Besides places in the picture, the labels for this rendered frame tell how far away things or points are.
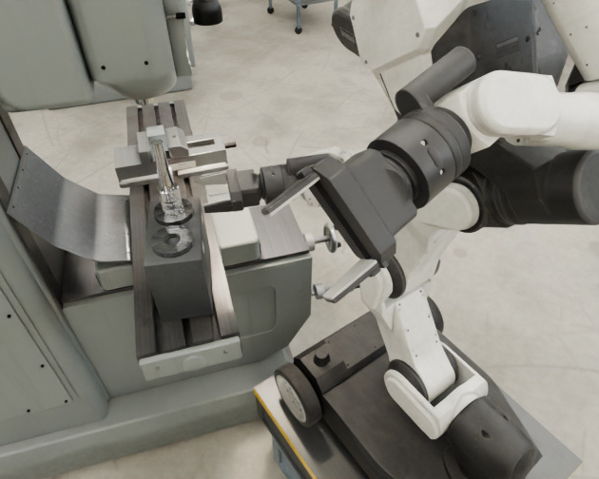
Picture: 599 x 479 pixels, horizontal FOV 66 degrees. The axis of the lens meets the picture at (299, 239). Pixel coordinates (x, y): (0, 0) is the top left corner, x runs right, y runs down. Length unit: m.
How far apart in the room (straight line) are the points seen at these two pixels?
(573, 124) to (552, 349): 1.92
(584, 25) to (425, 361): 0.87
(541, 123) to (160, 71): 0.85
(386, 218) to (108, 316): 1.24
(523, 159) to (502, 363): 1.65
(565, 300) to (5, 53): 2.50
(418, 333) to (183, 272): 0.63
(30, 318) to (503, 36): 1.34
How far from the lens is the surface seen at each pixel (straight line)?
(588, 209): 0.79
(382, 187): 0.46
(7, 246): 1.36
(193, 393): 1.90
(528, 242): 2.97
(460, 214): 0.85
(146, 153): 1.51
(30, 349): 1.61
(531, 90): 0.56
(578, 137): 0.66
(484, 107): 0.51
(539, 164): 0.78
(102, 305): 1.55
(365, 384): 1.47
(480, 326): 2.43
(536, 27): 0.89
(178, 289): 1.05
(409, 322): 1.24
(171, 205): 1.06
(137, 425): 1.92
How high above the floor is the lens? 1.83
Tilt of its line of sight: 43 degrees down
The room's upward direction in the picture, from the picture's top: straight up
